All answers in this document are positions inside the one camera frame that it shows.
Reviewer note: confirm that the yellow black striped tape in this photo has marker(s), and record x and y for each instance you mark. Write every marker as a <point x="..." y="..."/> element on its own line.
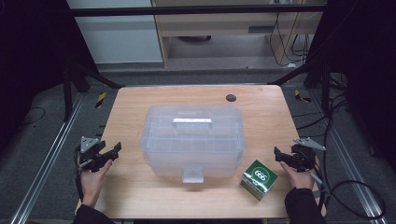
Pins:
<point x="100" y="100"/>
<point x="301" y="97"/>

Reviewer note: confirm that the aluminium floor rail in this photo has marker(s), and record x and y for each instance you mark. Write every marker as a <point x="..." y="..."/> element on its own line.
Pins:
<point x="46" y="161"/>
<point x="348" y="155"/>

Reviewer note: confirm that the black horizontal frame bar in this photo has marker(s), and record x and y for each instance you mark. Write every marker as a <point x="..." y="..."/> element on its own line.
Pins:
<point x="186" y="10"/>

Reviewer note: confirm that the person's left hand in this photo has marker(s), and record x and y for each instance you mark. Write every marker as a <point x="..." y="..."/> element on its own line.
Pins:
<point x="91" y="183"/>

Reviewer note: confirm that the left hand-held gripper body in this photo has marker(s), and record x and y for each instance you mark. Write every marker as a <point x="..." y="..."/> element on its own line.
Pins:
<point x="91" y="155"/>

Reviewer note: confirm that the white cabinet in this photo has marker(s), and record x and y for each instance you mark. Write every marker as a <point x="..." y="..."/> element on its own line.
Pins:
<point x="118" y="37"/>

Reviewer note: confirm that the black metal stand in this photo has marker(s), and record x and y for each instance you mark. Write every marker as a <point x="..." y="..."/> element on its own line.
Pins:
<point x="325" y="90"/>
<point x="67" y="93"/>

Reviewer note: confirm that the light wooden desk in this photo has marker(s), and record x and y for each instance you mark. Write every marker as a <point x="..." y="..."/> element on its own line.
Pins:
<point x="218" y="25"/>

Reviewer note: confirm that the green cardboard box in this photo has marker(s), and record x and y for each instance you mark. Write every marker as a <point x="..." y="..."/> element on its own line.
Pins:
<point x="260" y="179"/>

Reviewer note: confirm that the black curtain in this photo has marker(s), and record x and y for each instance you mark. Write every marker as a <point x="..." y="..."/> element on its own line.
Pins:
<point x="31" y="46"/>
<point x="367" y="62"/>

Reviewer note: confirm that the clear plastic storage box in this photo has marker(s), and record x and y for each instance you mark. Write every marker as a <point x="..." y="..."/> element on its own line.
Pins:
<point x="191" y="146"/>

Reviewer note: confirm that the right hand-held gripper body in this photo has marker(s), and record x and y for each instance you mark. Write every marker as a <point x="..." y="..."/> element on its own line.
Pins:
<point x="305" y="157"/>

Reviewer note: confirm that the person's right hand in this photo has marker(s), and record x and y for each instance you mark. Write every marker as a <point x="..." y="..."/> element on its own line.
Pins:
<point x="302" y="179"/>

